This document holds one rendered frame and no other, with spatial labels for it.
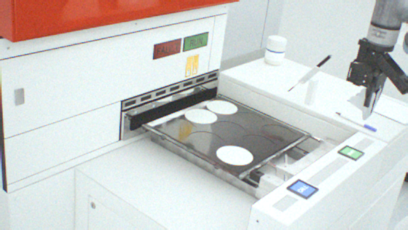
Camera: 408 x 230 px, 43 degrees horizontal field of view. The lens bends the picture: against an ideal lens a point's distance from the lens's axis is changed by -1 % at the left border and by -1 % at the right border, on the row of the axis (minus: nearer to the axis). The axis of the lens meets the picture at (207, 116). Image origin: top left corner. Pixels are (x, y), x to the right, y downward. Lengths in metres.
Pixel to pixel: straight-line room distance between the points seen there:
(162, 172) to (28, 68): 0.47
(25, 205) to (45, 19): 0.51
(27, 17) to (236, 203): 0.69
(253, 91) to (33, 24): 0.83
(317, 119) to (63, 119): 0.76
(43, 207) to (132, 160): 0.27
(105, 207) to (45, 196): 0.16
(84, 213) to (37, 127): 0.32
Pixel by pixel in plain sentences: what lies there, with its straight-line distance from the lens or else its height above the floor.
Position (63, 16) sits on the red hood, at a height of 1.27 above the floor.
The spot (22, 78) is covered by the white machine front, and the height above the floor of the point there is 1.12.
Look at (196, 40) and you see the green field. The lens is 1.64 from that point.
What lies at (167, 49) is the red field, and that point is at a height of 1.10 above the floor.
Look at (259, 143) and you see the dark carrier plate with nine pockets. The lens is 1.51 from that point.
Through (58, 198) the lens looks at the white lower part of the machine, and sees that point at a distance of 1.49.
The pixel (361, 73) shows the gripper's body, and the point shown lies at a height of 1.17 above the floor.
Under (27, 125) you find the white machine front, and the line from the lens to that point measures 1.31.
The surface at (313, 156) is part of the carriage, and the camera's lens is 1.54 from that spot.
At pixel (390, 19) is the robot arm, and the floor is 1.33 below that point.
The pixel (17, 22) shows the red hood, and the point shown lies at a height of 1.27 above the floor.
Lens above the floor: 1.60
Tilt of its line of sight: 26 degrees down
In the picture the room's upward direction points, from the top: 8 degrees clockwise
